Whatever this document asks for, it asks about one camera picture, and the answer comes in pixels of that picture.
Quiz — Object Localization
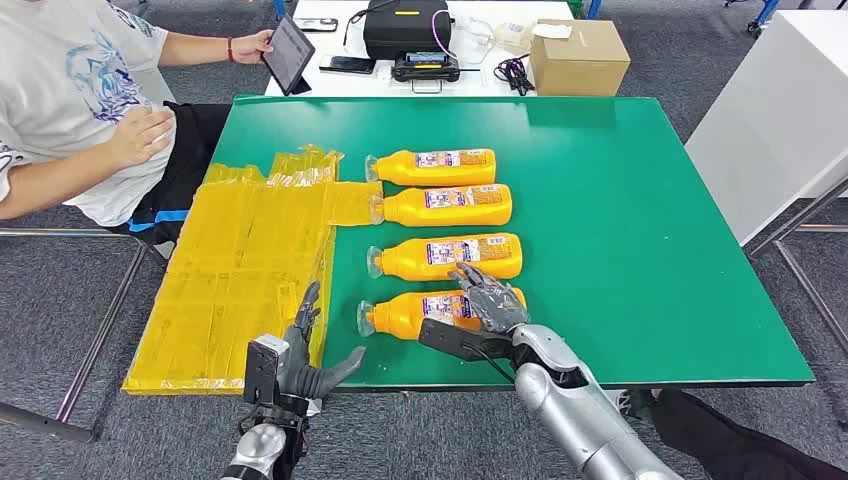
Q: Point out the blue wheeled cart frame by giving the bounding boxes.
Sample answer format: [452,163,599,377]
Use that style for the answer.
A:
[725,0,783,36]

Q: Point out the clear plastic packet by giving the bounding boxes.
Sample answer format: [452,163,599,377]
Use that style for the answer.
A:
[493,21,538,54]

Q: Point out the black tablet with stand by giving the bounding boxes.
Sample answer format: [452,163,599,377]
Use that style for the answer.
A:
[260,14,317,97]

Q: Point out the black cable bundle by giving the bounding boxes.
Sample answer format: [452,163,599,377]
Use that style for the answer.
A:
[493,54,537,97]

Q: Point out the person's left hand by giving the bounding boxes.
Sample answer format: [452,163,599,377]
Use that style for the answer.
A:
[231,28,275,66]

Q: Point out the black handheld controller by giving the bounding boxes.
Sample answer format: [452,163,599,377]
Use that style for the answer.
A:
[390,51,482,94]

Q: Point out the person's right hand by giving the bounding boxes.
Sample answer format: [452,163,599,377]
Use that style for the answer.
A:
[109,105,177,170]

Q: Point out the person's leg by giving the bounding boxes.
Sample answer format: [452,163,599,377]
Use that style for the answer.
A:
[606,387,848,480]

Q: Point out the thin white cable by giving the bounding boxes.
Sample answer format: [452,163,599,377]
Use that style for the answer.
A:
[430,9,461,61]

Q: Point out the black carry bag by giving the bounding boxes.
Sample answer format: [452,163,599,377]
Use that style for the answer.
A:
[343,0,456,62]

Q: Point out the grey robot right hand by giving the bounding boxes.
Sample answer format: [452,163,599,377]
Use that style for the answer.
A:
[447,262,530,335]

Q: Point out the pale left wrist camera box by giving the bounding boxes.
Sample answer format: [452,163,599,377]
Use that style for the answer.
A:
[243,334,291,407]

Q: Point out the silver metal table legs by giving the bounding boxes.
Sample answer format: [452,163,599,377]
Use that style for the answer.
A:
[745,175,848,359]

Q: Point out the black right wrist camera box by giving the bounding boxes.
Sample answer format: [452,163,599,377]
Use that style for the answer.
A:
[418,318,517,364]

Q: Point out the white side table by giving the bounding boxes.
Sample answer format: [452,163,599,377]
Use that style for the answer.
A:
[684,9,848,248]

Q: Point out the silver metal bench frame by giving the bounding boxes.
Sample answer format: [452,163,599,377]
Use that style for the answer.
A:
[0,228,175,444]

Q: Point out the brown cardboard box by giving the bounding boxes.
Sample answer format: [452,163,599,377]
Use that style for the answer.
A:
[528,19,632,99]

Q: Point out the person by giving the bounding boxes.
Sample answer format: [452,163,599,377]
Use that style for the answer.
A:
[0,0,275,246]

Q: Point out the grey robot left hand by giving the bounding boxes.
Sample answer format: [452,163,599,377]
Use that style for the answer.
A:
[286,280,368,390]

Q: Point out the orange detergent bottle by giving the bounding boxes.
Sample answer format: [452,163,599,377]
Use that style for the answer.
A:
[368,184,514,228]
[366,232,524,282]
[364,148,497,188]
[356,286,528,342]

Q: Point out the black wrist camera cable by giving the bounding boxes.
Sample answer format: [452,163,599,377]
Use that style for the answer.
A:
[462,343,518,386]

